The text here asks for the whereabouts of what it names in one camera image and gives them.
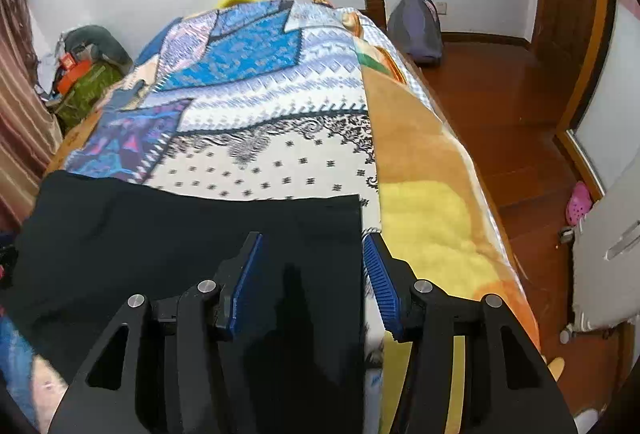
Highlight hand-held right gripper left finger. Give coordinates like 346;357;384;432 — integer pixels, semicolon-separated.
48;231;264;434

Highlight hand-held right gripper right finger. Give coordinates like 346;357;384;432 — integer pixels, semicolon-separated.
362;232;579;434

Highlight black pants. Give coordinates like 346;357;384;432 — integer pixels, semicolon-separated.
4;171;367;434

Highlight orange yellow fleece blanket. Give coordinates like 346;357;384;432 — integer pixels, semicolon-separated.
312;0;543;434

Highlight patterned blue white bedsheet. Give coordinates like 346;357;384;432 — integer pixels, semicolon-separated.
64;0;385;434

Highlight pink clog shoe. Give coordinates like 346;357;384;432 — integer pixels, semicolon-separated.
565;181;593;227

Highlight silver grey suitcase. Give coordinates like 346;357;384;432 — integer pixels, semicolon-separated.
559;154;640;345

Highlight grey purple backpack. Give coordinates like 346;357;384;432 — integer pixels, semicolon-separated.
387;0;445;67

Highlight pile of bags and clothes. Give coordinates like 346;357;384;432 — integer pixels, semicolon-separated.
36;25;135;136

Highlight wooden bed headboard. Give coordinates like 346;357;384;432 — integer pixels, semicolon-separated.
364;0;390;34

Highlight pink curtain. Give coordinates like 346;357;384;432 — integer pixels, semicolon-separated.
0;0;63;230

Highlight wooden door frame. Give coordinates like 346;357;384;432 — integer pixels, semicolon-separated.
531;0;617;205

